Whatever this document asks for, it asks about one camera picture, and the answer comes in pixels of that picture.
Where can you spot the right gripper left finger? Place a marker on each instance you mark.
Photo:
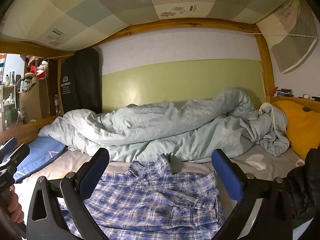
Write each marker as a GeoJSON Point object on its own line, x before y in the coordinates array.
{"type": "Point", "coordinates": [45, 219]}

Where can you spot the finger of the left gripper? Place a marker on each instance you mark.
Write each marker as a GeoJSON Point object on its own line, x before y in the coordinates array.
{"type": "Point", "coordinates": [15, 158]}
{"type": "Point", "coordinates": [8, 147]}

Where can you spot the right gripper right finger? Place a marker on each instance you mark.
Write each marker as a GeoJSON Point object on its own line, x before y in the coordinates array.
{"type": "Point", "coordinates": [273, 220]}

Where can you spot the blue plaid shirt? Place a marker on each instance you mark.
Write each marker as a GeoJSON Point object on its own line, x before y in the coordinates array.
{"type": "Point", "coordinates": [152, 201]}

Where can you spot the person left hand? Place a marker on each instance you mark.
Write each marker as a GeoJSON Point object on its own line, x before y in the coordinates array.
{"type": "Point", "coordinates": [14, 207]}

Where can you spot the blue pillow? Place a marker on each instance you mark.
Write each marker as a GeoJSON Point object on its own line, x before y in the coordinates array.
{"type": "Point", "coordinates": [43, 151]}

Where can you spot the black puffer jacket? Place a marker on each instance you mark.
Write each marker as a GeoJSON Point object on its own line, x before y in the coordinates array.
{"type": "Point", "coordinates": [302, 187]}

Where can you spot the wooden shelf with clutter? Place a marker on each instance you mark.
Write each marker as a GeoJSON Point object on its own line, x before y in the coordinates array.
{"type": "Point", "coordinates": [29, 89]}

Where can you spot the black hanging garment bag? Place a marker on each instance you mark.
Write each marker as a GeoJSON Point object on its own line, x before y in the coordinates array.
{"type": "Point", "coordinates": [80, 82]}

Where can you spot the yellow pillow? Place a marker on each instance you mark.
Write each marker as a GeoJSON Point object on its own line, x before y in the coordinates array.
{"type": "Point", "coordinates": [302, 128]}

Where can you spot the grey crumpled duvet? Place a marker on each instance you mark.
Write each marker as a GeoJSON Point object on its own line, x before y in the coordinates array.
{"type": "Point", "coordinates": [185, 131]}

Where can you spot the checkered upper mattress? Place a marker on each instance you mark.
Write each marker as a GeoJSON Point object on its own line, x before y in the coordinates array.
{"type": "Point", "coordinates": [77, 24]}

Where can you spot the hanging checkered cloth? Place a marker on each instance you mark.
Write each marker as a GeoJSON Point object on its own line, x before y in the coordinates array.
{"type": "Point", "coordinates": [290, 33]}

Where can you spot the wooden bunk bed frame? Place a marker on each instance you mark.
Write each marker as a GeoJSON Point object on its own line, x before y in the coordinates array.
{"type": "Point", "coordinates": [222, 26]}

